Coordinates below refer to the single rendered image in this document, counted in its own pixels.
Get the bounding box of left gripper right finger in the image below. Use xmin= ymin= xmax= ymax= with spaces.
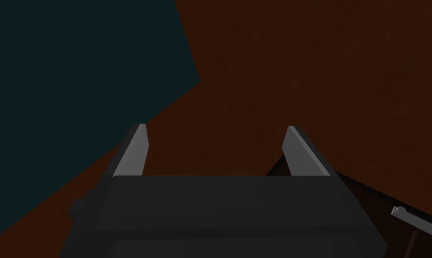
xmin=282 ymin=125 xmax=340 ymax=177

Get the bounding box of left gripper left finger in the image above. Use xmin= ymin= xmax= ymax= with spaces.
xmin=112 ymin=123 xmax=150 ymax=177

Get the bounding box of dark brown door leaf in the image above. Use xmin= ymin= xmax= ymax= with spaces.
xmin=266 ymin=153 xmax=432 ymax=258

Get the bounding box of grey lever door handle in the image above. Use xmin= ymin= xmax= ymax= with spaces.
xmin=390 ymin=206 xmax=432 ymax=237

